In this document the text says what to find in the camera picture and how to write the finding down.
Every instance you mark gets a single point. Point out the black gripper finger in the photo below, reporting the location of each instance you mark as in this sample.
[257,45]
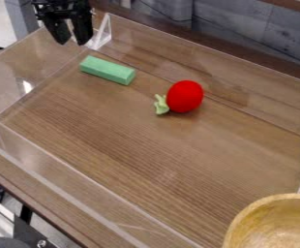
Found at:
[82,28]
[57,29]

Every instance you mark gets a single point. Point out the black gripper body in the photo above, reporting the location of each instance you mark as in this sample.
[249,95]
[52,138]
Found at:
[60,9]

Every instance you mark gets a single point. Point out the red plush fruit green stem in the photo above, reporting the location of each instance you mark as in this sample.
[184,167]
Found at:
[182,98]

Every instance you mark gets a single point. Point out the grey table leg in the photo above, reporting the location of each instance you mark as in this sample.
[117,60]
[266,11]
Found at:
[22,18]

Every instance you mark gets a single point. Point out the green rectangular block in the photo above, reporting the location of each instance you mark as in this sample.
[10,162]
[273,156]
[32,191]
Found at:
[106,70]

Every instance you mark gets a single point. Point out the wooden bowl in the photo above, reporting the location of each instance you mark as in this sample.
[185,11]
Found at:
[266,224]

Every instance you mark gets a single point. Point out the clear acrylic enclosure walls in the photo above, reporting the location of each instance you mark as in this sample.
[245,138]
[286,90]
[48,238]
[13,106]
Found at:
[120,177]

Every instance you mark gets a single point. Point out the black metal bracket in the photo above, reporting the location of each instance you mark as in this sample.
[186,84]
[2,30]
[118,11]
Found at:
[26,234]

